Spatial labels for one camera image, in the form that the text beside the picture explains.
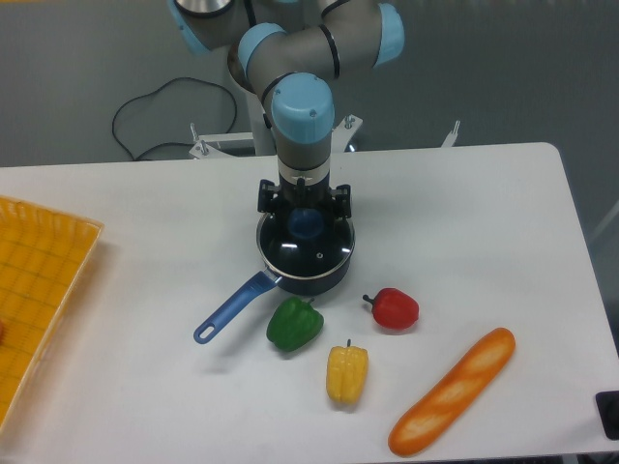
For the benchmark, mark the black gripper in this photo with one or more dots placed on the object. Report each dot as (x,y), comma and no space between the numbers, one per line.
(285,197)

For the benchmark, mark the glass lid with blue knob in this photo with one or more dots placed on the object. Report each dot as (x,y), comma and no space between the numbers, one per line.
(305,244)

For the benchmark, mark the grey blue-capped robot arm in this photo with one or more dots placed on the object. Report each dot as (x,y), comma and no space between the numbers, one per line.
(288,68)

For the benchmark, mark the dark blue saucepan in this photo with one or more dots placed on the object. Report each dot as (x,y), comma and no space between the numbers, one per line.
(262,282)

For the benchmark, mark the green bell pepper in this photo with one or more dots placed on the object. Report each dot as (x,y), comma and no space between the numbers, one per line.
(294,324)

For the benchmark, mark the red bell pepper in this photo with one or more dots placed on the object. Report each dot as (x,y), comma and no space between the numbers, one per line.
(392,309)

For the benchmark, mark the yellow bell pepper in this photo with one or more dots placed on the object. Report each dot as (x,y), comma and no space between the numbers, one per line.
(346,373)

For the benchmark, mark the orange baguette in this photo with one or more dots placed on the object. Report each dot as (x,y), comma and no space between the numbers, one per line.
(423,423)

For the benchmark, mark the yellow woven basket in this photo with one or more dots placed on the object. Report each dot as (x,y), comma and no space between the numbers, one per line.
(43,253)

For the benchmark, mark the black device at table edge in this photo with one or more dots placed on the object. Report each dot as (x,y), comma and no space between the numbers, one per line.
(608,408)

